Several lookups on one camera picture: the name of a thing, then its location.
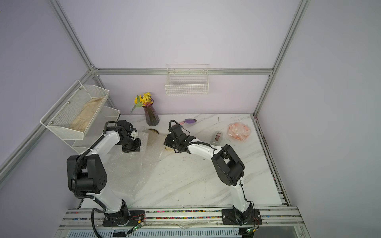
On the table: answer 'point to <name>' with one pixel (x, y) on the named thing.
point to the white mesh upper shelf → (72, 116)
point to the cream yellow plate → (169, 148)
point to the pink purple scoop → (188, 121)
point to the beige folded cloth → (81, 122)
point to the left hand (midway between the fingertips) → (139, 151)
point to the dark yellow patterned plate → (152, 131)
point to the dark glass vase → (152, 117)
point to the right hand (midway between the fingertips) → (160, 143)
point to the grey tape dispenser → (217, 139)
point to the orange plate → (238, 131)
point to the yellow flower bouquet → (145, 100)
